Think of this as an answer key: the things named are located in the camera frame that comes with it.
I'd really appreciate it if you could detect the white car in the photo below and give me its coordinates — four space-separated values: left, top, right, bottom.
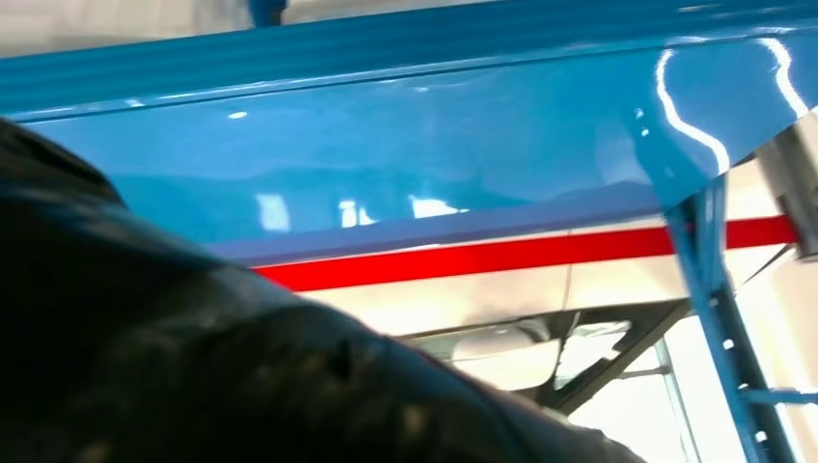
255 115 818 463

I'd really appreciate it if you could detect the blue metal shelf rack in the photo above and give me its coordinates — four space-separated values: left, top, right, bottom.
0 0 818 463

